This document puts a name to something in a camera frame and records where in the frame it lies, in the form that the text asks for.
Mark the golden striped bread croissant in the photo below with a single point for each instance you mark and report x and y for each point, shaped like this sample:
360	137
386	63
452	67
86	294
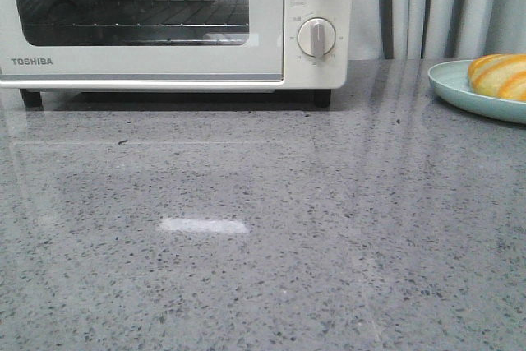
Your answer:
500	76

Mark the white Toshiba toaster oven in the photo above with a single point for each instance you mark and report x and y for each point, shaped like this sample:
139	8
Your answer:
301	72

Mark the metal wire oven rack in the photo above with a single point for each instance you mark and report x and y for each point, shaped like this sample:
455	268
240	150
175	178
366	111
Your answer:
140	23

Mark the white oven glass door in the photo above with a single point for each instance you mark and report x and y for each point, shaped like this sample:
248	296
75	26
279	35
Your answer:
257	64

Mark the pale grey curtain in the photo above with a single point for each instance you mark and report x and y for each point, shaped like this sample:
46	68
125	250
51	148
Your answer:
433	29

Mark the light green round plate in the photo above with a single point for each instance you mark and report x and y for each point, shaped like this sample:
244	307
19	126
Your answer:
449	80

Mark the lower oven control knob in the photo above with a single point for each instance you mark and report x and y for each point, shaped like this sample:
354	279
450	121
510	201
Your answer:
316	37

